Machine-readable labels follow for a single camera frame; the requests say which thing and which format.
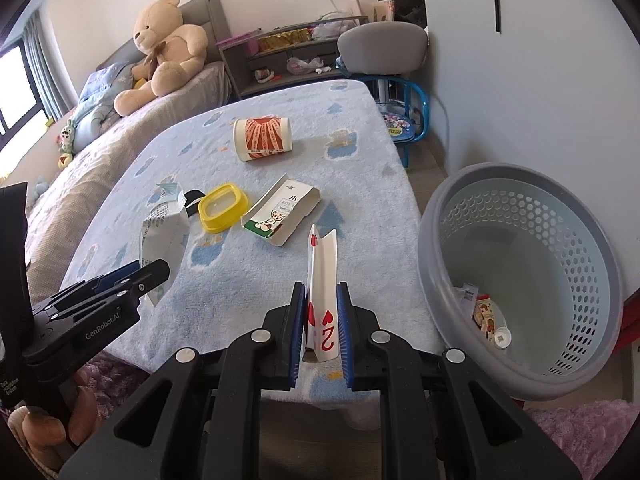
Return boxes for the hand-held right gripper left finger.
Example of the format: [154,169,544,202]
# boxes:
[60,281,307,480]

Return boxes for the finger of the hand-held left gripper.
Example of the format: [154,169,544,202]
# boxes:
[100,259,171,307]
[47,261,142,306]

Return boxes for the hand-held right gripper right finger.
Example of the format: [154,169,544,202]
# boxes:
[336,281,583,480]

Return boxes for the white wet wipes packet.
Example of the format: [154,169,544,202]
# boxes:
[139,180,191,311]

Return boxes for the red heart playing card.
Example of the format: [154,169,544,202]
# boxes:
[304,224,342,363]

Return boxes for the grey perforated laundry basket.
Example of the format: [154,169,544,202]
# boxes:
[417,162,624,402]

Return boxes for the red white snack packet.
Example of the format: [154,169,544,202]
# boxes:
[472,297,501,336]

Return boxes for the person's left hand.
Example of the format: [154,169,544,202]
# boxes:
[7,357,98,478]

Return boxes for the yellow plastic lid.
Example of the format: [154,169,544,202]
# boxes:
[198,183,250,233]

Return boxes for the bed with beige cover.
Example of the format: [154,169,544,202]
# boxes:
[22,60,236,281]

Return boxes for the green white paper carton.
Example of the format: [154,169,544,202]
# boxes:
[241,174,322,247]

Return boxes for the small green white plush doll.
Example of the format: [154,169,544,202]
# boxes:
[56,119,78,170]

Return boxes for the blue printed table cover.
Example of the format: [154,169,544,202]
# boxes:
[59,79,446,431]

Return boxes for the red white paper cup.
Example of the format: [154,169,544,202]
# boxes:
[233,116,293,162]

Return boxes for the blue printed pillow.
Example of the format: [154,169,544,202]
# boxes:
[70,60,138,153]

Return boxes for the blue metal child chair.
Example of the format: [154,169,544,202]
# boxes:
[362,76,431,171]

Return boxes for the window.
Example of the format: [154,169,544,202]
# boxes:
[0,45,41,136]

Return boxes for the grey curtain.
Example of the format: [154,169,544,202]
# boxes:
[22,10,66,121]

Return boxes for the large beige teddy bear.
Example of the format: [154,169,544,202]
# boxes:
[114,0,208,117]

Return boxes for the grey storage shelf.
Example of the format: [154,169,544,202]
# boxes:
[217,16,371,101]

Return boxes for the pink fluffy rug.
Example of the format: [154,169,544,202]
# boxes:
[525,400,640,480]

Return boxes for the pink plastic box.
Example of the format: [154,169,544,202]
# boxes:
[216,30,261,53]

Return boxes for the pink plastic bag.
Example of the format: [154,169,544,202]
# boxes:
[286,56,325,75]

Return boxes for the grey upholstered headboard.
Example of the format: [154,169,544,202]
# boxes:
[95,0,233,78]

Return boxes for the yellow snack packets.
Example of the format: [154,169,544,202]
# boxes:
[257,30,313,52]

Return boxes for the grey padded chair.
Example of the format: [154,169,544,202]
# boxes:
[336,21,430,78]

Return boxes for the white plastic bag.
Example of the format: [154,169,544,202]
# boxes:
[310,19,346,41]

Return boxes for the white wall cable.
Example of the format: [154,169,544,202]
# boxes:
[430,95,453,161]

